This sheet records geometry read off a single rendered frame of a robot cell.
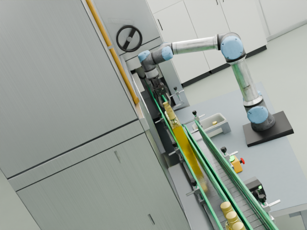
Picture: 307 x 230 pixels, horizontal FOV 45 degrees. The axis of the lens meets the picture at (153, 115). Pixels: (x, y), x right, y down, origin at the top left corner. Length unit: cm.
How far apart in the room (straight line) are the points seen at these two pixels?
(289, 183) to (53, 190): 111
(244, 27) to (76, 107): 497
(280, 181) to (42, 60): 125
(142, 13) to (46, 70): 171
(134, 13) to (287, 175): 177
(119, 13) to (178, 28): 297
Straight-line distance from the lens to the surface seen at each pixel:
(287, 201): 184
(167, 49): 212
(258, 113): 219
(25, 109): 153
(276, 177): 199
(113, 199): 167
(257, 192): 183
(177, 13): 593
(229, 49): 206
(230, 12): 615
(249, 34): 630
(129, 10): 307
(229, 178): 186
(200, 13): 601
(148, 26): 309
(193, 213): 174
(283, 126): 235
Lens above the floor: 190
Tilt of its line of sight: 20 degrees down
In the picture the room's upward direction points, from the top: 25 degrees counter-clockwise
